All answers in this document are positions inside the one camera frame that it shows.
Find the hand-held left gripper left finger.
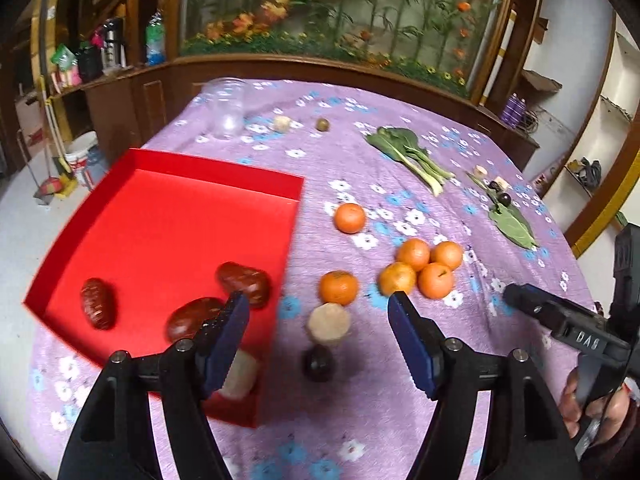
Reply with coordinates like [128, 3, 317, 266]
[57, 290, 251, 480]

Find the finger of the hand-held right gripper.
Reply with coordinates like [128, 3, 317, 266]
[502, 282, 566, 328]

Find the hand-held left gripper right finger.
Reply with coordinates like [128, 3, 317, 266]
[387, 291, 583, 480]

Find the orange tangerine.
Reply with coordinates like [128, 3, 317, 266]
[418, 262, 454, 299]
[396, 238, 431, 272]
[431, 241, 464, 271]
[319, 270, 359, 306]
[334, 203, 367, 234]
[378, 262, 417, 297]

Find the beige cylindrical chunk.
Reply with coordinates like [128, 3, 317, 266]
[220, 349, 260, 400]
[307, 303, 351, 346]

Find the dark purple plum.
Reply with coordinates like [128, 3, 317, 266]
[302, 345, 335, 382]

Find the red cardboard box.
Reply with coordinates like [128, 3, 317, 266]
[22, 147, 306, 428]

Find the person's right forearm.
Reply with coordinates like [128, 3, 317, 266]
[582, 405, 640, 466]

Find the person's right hand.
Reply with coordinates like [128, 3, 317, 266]
[559, 369, 632, 442]

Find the red dried date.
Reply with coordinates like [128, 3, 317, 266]
[166, 297, 226, 345]
[216, 261, 272, 309]
[80, 278, 117, 331]

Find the black item on shelf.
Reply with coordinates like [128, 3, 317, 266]
[567, 158, 603, 186]

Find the purple bottle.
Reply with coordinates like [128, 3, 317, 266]
[501, 94, 526, 128]

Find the green bok choy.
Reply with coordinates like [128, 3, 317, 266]
[364, 127, 457, 197]

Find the grey thermos jug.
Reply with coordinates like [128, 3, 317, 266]
[87, 150, 109, 186]

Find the clear plastic cup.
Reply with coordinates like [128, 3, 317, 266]
[202, 78, 248, 141]

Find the white plastic bucket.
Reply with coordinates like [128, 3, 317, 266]
[65, 131, 101, 188]

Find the white rolled paper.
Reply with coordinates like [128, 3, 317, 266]
[479, 5, 518, 107]

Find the plastic water bottle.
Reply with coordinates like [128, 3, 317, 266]
[145, 10, 167, 67]

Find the black container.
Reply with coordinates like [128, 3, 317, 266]
[77, 45, 103, 81]

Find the black steel thermos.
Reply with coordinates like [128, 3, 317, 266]
[101, 17, 127, 72]

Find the green bag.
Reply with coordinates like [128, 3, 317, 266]
[50, 44, 76, 71]

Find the artificial flower display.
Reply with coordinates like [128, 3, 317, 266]
[180, 0, 506, 98]

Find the white wall shelf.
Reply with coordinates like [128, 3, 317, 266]
[565, 25, 640, 198]

